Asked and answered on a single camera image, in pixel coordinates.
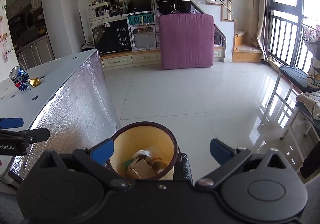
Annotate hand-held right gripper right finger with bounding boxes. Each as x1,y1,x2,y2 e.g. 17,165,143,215
195,138,288,189

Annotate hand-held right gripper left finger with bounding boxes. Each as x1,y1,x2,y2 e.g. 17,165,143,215
38,138,131,190

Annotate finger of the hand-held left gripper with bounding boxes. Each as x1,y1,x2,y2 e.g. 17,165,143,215
0,118,24,130
0,128,50,144

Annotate white tissue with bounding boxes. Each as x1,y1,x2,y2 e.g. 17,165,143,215
132,150,157,159

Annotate brown cardboard piece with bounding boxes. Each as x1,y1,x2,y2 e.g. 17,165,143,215
126,155,160,179

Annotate brown rimmed yellow trash bin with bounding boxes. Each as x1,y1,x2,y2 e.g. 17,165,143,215
109,122,181,181

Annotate silver foil covered table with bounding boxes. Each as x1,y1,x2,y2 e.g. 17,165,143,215
0,49,122,185

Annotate crushed blue soda can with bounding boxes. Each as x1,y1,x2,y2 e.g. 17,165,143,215
9,65,30,92

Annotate crumpled gold foil wrapper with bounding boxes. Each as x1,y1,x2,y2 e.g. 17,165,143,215
29,77,43,88

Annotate kitchen cabinets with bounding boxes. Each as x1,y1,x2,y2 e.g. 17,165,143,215
5,0,56,70

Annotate dark cloth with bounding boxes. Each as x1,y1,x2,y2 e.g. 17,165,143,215
299,136,320,179

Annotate white metal bench blue cushion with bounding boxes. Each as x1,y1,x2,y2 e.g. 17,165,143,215
281,100,320,143
268,66,311,108

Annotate cream wooden low cabinet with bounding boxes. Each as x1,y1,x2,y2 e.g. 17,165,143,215
99,49,163,70

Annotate pile of light cloth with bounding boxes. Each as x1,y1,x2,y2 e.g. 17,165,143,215
296,90,320,122

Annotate wooden staircase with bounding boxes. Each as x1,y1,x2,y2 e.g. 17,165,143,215
191,0,263,63

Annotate purple cushion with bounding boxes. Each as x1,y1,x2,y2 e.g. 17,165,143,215
159,14,215,70

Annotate black chalkboard sign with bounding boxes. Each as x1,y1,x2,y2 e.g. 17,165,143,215
92,20,132,54

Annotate cartoon print pillow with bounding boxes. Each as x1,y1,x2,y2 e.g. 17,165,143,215
306,57,320,93

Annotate black window railing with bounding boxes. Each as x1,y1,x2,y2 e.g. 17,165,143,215
268,9,305,65

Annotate teal letter sign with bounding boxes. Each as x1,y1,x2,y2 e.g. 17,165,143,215
127,14,155,26

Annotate beige curtain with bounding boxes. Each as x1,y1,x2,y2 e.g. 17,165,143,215
259,0,275,62

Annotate metal shelf rack with bottles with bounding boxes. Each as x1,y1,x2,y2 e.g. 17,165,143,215
88,0,132,18

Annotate white perforated frame box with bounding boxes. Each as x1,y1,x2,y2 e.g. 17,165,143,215
128,24,161,53

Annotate hanging wire basket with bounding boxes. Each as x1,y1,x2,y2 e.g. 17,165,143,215
301,18,320,59

